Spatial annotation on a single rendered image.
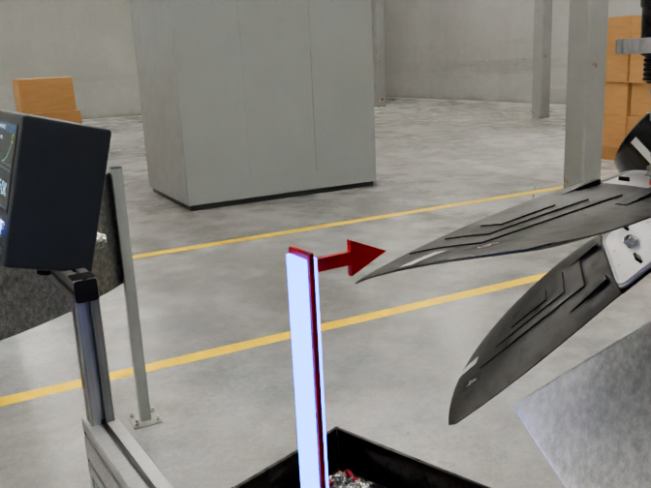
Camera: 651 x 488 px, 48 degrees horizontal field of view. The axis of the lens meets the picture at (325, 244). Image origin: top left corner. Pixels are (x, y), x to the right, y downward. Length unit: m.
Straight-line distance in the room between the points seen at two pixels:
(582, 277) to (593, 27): 6.16
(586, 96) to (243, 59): 3.04
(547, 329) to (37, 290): 1.84
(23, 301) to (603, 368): 1.94
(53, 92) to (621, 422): 8.14
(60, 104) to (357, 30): 3.34
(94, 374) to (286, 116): 6.14
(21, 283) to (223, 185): 4.63
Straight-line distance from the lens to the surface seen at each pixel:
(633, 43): 0.65
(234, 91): 6.83
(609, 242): 0.81
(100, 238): 1.04
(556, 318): 0.79
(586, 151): 6.96
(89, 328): 0.97
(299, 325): 0.46
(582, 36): 6.92
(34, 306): 2.40
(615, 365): 0.67
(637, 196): 0.62
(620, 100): 9.16
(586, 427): 0.66
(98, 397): 1.01
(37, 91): 8.54
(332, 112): 7.24
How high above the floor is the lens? 1.30
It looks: 14 degrees down
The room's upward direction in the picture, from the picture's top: 3 degrees counter-clockwise
